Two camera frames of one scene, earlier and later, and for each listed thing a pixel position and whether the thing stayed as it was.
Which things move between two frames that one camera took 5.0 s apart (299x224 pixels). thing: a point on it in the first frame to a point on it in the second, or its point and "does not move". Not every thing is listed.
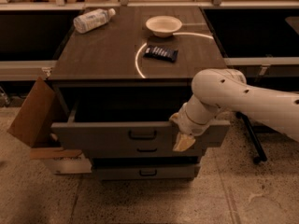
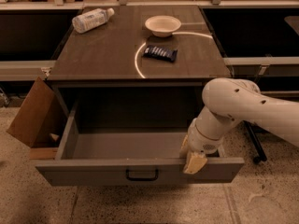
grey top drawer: (129, 123) to (92, 158)
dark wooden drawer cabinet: (118, 77) does not move
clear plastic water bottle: (92, 20) does not move
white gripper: (189, 124) to (200, 143)
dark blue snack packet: (163, 53) does not move
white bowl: (163, 26) does not move
